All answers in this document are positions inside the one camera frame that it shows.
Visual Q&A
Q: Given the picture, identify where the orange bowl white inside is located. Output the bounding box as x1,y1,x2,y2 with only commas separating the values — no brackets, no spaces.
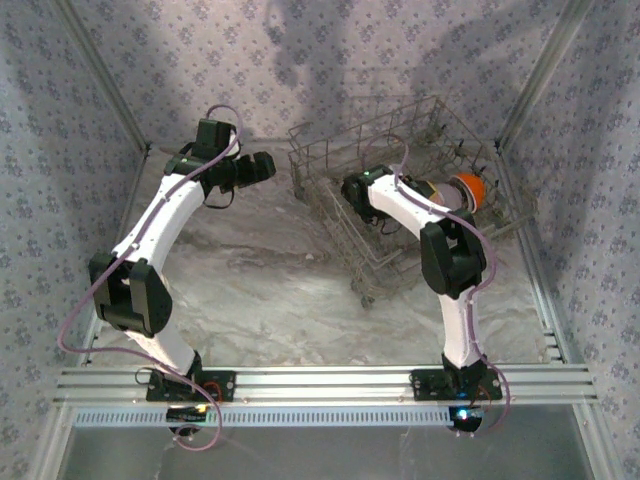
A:
451,171,487,211

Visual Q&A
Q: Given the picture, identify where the grey wire dish rack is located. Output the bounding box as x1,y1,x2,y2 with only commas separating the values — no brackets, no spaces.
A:
287,94,539,309

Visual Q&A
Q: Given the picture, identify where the aluminium frame post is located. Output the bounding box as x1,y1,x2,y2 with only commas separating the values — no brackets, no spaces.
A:
497,0,599,151
52,0,151,154

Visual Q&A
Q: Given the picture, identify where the aluminium mounting rail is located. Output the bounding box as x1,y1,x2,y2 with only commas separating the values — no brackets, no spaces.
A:
53,363,600,405

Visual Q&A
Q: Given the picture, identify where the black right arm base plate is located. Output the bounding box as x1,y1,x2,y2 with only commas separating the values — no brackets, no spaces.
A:
411,368,504,402

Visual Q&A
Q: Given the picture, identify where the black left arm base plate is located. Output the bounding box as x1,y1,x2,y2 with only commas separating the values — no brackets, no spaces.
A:
145,368,238,403

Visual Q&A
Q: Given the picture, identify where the slotted grey cable duct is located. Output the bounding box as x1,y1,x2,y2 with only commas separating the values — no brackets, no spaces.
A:
72,404,456,429

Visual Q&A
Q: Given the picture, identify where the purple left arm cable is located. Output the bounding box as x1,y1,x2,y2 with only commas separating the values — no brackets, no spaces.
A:
57,103,244,454

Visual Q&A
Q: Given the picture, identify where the aluminium frame leg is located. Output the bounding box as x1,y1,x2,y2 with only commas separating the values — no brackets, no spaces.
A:
573,403,620,480
24,403,77,480

